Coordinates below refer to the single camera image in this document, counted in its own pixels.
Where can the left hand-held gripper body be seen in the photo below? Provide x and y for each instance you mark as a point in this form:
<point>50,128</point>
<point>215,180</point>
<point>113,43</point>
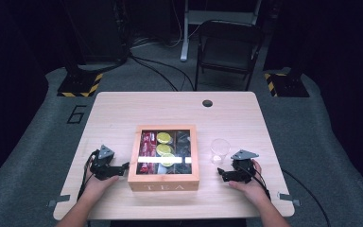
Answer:
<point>102,168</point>

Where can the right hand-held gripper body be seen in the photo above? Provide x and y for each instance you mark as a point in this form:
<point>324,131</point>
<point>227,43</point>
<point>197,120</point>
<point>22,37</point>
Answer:
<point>242,170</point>

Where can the clear plastic cup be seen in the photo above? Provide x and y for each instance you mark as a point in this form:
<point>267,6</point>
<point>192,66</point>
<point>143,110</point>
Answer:
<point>220,148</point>

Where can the wooden tea box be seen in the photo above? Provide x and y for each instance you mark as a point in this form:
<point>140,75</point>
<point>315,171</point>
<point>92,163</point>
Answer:
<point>164,183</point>

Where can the person's left hand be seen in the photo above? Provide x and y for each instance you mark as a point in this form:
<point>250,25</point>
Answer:
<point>96,187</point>

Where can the person's right hand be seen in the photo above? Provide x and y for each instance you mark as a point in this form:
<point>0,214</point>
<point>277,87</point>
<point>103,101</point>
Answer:
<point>253,190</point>

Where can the red tea packets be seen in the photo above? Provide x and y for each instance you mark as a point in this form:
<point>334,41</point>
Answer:
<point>147,145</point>

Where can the yellow-green round tea pod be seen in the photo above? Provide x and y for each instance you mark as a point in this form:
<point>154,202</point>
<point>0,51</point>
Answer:
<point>164,137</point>
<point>164,149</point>
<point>167,159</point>

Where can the dark tea packets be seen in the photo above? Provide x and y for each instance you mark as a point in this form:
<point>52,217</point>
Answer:
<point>182,142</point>

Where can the black table grommet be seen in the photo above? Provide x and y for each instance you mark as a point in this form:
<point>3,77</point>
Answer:
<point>207,103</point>

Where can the grey floor mat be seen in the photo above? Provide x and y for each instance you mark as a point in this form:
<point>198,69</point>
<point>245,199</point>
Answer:
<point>312,142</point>

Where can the black yellow striped stand base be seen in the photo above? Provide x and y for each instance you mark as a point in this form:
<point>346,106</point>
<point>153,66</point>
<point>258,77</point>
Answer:
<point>288,85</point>
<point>78,85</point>

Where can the black folding chair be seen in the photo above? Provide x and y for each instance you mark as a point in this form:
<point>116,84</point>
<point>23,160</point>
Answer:
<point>230,50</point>

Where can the black cabinet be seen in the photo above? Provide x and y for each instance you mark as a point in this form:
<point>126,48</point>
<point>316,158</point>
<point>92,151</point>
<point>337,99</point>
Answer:
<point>97,28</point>

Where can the grey table edge bracket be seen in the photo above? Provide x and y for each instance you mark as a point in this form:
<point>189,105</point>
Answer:
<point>60,199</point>
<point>288,198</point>

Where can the white metal desk frame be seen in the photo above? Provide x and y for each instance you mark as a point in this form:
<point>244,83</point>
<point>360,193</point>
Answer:
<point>185,38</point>

